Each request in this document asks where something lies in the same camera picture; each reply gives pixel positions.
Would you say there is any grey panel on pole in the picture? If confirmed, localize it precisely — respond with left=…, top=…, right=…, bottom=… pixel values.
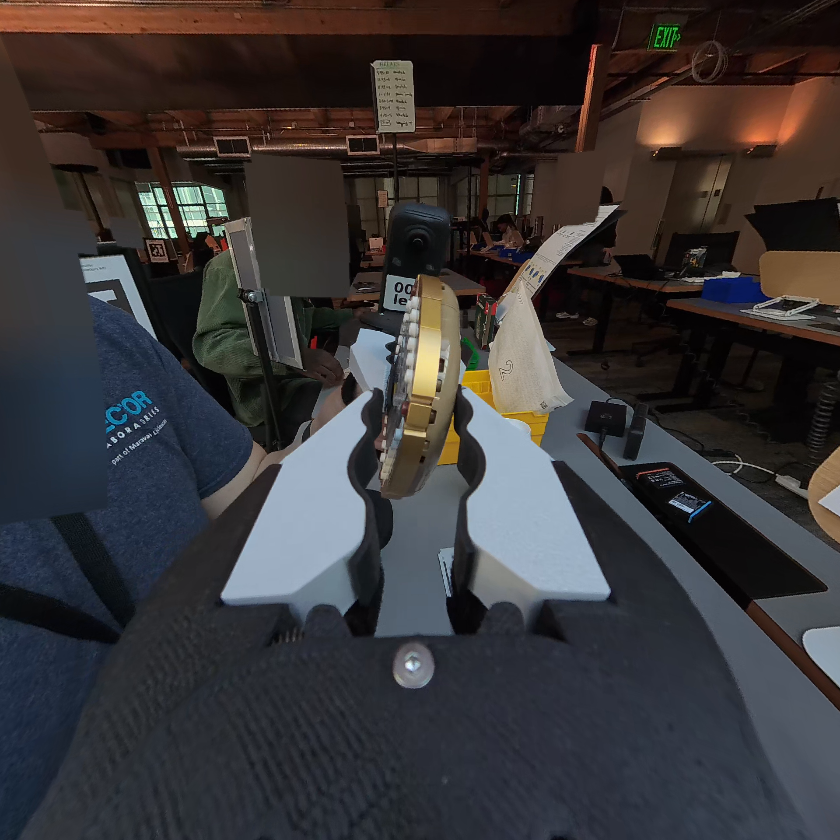
left=224, top=218, right=304, bottom=454

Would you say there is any person's left hand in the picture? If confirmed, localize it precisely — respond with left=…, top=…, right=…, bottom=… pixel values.
left=314, top=377, right=361, bottom=434

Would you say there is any black shoulder strap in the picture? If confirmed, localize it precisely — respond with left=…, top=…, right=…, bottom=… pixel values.
left=0, top=512, right=137, bottom=645

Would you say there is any white paper bag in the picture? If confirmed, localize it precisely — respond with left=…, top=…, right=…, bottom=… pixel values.
left=489, top=292, right=572, bottom=416

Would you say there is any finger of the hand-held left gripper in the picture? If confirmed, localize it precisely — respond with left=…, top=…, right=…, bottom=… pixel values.
left=350, top=328, right=396, bottom=401

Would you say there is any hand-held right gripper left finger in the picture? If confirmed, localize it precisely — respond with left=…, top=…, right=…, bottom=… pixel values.
left=220, top=388, right=395, bottom=634

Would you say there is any framed marker sign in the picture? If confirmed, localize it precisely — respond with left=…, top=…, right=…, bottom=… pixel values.
left=79, top=252, right=158, bottom=342

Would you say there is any black desk mat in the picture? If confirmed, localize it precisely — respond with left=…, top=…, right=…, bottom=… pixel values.
left=620, top=462, right=828, bottom=608

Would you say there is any handwritten note board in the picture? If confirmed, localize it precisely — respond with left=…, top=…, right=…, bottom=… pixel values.
left=372, top=60, right=416, bottom=133

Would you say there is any black monitor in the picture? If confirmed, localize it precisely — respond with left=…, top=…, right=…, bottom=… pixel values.
left=665, top=231, right=741, bottom=271

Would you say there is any wooden chair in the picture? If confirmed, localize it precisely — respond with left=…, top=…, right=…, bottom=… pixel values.
left=759, top=251, right=840, bottom=306

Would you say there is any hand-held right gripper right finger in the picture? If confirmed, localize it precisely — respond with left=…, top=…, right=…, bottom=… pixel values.
left=453, top=387, right=613, bottom=634

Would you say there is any blue storage bin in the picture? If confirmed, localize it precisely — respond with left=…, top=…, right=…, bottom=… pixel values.
left=702, top=276, right=765, bottom=303

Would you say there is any gold round lego base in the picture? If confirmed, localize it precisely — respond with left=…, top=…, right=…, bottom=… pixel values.
left=379, top=274, right=463, bottom=501

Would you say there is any yellow plastic bin stack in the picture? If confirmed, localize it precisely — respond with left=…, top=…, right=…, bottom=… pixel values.
left=436, top=369, right=549, bottom=467

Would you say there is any person's left forearm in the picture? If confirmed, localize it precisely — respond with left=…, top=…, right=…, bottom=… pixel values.
left=200, top=420, right=316, bottom=522

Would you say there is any black upright box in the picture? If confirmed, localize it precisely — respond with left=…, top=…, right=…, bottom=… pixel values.
left=623, top=402, right=651, bottom=460

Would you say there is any black power adapter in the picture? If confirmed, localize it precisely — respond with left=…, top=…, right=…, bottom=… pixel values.
left=584, top=400, right=631, bottom=437

